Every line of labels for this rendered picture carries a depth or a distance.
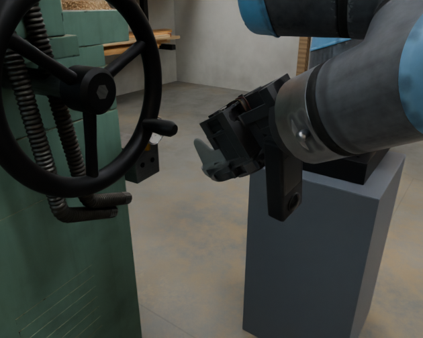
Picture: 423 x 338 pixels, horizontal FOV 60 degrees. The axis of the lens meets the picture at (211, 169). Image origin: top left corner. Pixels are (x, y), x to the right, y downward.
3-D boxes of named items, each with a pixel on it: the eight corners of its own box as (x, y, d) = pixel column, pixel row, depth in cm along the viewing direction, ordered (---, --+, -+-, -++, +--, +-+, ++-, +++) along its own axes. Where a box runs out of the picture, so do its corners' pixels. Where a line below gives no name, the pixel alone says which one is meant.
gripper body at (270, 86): (234, 99, 49) (300, 64, 39) (266, 154, 51) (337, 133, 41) (194, 126, 45) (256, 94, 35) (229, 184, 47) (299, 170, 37)
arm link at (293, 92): (383, 127, 37) (334, 179, 32) (342, 138, 41) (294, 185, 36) (342, 47, 36) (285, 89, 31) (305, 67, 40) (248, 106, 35)
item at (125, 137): (138, 184, 83) (135, 151, 80) (99, 172, 89) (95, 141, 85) (162, 171, 89) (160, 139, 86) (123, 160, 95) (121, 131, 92)
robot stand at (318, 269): (284, 275, 135) (299, 132, 113) (369, 311, 120) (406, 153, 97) (242, 329, 113) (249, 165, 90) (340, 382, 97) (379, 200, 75)
